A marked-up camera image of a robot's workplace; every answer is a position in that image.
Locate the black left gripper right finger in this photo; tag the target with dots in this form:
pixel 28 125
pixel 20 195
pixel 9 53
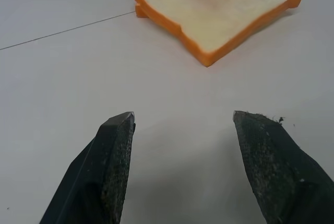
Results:
pixel 276 171

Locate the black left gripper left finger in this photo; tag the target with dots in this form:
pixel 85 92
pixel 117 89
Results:
pixel 104 171

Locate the toast slice with orange crust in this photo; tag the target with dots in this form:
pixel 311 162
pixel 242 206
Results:
pixel 141 11
pixel 216 7

